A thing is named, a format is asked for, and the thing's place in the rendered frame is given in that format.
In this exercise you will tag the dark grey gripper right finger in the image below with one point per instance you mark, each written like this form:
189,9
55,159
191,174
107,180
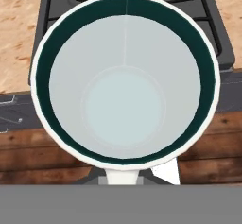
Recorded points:
145,178

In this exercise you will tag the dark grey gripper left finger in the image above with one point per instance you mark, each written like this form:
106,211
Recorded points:
94,178

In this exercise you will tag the white mug with green rim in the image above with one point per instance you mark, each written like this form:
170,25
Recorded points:
124,108

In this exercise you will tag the dark grey marbled cupboard front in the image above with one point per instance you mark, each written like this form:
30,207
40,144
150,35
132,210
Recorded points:
230,92
15,112

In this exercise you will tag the dark grey gas hob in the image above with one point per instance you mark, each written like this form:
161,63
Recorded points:
217,42

